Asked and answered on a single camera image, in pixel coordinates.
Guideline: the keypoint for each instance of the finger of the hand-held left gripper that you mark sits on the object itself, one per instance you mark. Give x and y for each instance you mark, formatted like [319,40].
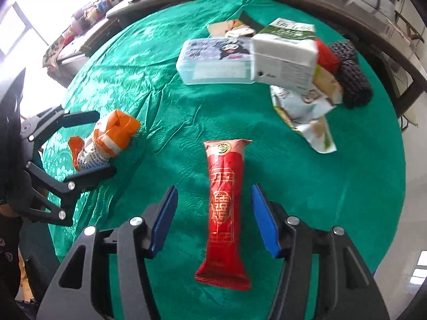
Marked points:
[80,118]
[90,178]

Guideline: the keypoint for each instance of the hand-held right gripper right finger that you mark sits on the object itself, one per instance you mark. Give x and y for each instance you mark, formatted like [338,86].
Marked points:
[267,220]

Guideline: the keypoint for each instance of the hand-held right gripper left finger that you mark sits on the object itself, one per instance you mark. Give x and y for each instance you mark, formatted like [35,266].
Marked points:
[163,220]

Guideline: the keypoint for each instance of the orange white plastic bag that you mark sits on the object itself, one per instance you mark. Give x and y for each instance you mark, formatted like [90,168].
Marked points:
[106,136]

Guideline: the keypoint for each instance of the red long snack wrapper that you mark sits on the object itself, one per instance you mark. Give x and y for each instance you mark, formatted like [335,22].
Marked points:
[223,206]

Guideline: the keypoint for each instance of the yellow green snack packet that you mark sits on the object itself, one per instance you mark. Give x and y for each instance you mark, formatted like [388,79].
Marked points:
[328,83]

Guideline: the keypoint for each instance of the cluttered wooden side cabinet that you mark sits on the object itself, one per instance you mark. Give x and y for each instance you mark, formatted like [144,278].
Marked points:
[83,43]

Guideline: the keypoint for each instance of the green patterned tablecloth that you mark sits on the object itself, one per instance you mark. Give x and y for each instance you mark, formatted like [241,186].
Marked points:
[166,106]

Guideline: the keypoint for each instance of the green white snack bag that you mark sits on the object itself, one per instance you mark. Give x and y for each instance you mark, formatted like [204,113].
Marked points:
[307,116]

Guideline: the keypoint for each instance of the person's dark patterned clothing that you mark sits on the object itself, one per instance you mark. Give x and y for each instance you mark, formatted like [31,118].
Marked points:
[8,256]

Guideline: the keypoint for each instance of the clear plastic box cartoon print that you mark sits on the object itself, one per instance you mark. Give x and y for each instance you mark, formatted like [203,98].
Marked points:
[206,60]

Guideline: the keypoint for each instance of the white green carton box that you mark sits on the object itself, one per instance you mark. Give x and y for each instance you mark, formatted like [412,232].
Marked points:
[283,60]

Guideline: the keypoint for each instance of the brown cardboard piece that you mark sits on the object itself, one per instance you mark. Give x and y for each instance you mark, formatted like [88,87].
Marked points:
[220,28]

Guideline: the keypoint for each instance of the red plastic bag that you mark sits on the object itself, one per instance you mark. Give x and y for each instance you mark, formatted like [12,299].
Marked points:
[327,56]

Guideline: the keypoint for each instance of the small cream snack wrapper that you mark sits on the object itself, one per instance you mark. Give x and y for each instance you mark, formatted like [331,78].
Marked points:
[238,32]

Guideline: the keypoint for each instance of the dark green packet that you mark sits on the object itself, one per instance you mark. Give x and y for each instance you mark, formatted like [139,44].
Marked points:
[248,20]

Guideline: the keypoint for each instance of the wooden armrest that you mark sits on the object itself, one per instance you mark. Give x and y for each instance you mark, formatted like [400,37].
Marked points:
[412,28]

